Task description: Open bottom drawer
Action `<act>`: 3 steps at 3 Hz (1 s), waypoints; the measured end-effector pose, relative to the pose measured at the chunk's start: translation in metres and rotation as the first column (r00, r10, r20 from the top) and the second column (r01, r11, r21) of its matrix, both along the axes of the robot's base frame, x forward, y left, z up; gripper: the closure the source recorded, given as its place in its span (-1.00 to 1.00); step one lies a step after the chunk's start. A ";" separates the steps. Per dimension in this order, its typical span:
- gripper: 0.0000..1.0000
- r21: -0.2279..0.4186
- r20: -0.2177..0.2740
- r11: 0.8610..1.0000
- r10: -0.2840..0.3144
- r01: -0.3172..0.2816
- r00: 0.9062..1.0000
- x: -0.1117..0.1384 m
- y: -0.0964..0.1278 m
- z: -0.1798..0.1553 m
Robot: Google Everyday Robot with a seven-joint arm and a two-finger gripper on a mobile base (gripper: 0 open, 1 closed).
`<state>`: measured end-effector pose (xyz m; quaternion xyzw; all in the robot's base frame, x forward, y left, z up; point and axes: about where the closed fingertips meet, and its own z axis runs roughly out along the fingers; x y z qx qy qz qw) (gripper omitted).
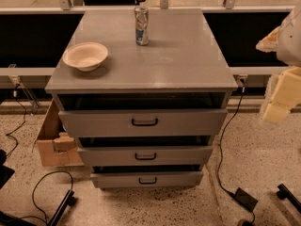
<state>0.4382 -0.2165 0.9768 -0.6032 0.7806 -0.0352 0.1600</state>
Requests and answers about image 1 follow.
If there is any grey middle drawer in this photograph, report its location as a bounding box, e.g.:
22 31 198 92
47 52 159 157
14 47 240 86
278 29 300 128
78 146 213 167

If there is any black stand leg right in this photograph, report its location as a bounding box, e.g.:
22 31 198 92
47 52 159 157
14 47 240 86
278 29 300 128
277 184 301 214

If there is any grey drawer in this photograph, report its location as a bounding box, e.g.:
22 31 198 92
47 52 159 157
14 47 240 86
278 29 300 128
90 171 203 188
78 146 213 167
58 109 228 137

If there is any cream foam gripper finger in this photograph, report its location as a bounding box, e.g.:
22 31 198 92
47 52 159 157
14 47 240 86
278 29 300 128
262 67 301 123

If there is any black cable left floor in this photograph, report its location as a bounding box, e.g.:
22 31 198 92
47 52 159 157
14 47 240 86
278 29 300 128
18 170 74 224

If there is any black stand leg left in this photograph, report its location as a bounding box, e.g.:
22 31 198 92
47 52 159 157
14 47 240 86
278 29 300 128
47 189 76 226

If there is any crumpled silver drink can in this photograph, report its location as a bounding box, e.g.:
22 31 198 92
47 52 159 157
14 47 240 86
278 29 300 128
135 6 149 46

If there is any grey bottom drawer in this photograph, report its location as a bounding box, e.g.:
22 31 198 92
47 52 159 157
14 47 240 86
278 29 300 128
90 171 203 188

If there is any black cable left wall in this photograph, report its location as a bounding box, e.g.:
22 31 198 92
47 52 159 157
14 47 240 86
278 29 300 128
4 83 28 158

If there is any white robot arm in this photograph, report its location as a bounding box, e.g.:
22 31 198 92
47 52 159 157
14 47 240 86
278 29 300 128
256 5 301 124

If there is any grey top drawer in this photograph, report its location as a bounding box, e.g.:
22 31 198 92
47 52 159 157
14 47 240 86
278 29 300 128
58 109 228 137

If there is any brown cardboard box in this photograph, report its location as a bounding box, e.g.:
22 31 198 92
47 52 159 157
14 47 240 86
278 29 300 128
36 101 83 167

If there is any black stand leg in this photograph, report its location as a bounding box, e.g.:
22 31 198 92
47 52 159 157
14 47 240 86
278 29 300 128
47 189 76 226
277 184 301 214

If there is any grey drawer cabinet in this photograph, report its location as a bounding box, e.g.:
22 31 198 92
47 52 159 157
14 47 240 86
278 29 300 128
46 9 237 174

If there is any metal bracket left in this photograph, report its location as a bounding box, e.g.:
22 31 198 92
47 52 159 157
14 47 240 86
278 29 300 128
8 73 40 115

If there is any black cable right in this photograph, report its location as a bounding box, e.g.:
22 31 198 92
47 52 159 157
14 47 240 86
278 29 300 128
216 86 246 196

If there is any black power adapter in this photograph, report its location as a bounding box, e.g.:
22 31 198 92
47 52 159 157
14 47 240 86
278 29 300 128
234 187 258 212

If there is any white paper bowl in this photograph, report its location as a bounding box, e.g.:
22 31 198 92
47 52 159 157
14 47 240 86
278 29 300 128
62 42 108 72

